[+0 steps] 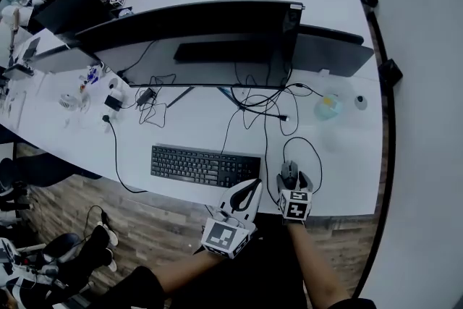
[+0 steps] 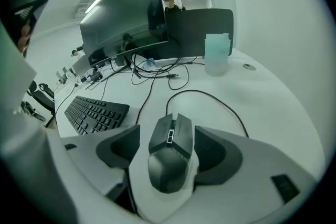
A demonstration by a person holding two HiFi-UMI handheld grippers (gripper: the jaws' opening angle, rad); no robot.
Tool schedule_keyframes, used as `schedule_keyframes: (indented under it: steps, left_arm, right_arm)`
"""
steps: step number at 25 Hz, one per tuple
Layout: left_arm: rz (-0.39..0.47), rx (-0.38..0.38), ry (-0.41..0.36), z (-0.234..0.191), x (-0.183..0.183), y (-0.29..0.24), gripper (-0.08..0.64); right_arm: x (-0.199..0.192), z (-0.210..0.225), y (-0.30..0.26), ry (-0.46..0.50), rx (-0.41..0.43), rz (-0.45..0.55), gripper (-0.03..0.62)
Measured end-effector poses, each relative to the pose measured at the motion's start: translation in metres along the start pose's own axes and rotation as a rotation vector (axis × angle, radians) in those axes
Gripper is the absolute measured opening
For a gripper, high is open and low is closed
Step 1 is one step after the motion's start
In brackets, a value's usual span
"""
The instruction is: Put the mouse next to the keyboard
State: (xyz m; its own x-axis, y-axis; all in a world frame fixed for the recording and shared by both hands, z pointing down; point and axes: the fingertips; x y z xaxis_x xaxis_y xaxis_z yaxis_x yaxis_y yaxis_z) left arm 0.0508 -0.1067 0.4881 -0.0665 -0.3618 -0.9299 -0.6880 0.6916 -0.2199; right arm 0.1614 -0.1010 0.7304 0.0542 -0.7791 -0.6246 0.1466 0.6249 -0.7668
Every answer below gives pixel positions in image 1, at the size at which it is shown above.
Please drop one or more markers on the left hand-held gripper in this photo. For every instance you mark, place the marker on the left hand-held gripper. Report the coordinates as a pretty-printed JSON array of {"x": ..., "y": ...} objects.
[{"x": 224, "y": 237}]

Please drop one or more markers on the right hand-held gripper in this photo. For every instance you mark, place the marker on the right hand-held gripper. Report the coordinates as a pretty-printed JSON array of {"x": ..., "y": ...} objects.
[{"x": 296, "y": 206}]

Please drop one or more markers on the black angular mouse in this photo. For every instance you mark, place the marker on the black angular mouse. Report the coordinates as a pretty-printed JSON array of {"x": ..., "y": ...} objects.
[{"x": 289, "y": 172}]

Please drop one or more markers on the black keyboard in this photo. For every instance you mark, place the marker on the black keyboard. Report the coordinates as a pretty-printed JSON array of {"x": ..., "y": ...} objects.
[{"x": 202, "y": 166}]

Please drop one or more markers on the person's left forearm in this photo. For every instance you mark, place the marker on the person's left forearm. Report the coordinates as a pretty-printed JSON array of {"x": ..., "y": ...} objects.
[{"x": 184, "y": 271}]

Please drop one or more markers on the person's right forearm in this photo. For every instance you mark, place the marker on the person's right forearm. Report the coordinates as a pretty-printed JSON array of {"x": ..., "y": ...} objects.
[{"x": 311, "y": 264}]

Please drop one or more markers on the person's dark clothing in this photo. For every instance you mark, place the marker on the person's dark clothing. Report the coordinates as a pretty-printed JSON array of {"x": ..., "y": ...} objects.
[{"x": 253, "y": 271}]

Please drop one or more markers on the small grey round object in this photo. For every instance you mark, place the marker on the small grey round object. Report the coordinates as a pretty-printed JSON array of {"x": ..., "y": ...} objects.
[{"x": 361, "y": 102}]

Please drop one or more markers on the black monitor stand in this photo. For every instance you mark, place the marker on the black monitor stand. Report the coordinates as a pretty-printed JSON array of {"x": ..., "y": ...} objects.
[{"x": 179, "y": 97}]

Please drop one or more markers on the dark grey flat monitor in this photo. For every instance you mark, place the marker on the dark grey flat monitor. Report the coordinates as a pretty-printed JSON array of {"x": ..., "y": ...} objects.
[{"x": 332, "y": 58}]

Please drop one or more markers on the black curved monitor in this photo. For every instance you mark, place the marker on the black curved monitor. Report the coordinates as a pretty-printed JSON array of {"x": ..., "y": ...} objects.
[{"x": 202, "y": 68}]

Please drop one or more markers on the black power adapter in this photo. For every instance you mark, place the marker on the black power adapter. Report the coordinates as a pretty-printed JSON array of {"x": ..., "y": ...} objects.
[{"x": 146, "y": 96}]

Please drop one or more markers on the black floor box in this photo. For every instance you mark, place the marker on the black floor box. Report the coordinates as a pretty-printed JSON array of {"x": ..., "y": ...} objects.
[{"x": 390, "y": 71}]

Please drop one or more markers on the small black box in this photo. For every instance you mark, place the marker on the small black box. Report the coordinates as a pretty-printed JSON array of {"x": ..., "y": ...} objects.
[{"x": 113, "y": 102}]

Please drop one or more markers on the small blue object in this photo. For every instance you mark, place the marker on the small blue object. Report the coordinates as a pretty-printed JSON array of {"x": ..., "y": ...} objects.
[{"x": 94, "y": 76}]

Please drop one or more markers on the small white desk fan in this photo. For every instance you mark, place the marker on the small white desk fan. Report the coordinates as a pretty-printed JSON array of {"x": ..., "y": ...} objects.
[{"x": 68, "y": 101}]

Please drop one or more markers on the black monitor back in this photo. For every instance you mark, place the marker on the black monitor back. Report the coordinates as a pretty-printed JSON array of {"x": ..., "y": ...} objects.
[{"x": 72, "y": 11}]

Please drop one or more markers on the grey tray device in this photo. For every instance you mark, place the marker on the grey tray device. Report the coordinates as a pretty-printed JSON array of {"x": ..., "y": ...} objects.
[{"x": 18, "y": 70}]

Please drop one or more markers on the white device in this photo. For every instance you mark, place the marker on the white device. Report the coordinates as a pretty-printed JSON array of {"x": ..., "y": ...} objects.
[{"x": 18, "y": 12}]

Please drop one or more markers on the small white camera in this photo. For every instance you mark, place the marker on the small white camera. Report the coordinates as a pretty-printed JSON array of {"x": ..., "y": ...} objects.
[{"x": 115, "y": 90}]

